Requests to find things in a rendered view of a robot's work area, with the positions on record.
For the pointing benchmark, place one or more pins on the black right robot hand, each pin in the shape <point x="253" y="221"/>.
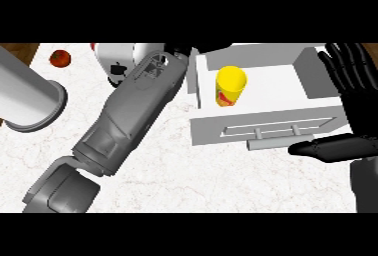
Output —
<point x="355" y="100"/>

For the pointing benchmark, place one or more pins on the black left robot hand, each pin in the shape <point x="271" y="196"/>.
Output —
<point x="197" y="47"/>

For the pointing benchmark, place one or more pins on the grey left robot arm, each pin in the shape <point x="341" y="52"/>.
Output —
<point x="134" y="106"/>

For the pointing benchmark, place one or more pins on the white open drawer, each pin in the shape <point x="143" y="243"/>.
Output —
<point x="267" y="83"/>

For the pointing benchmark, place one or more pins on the red tomato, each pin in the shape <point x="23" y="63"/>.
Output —
<point x="60" y="58"/>

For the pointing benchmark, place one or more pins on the grey cylindrical appliance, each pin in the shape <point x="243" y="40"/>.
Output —
<point x="27" y="96"/>

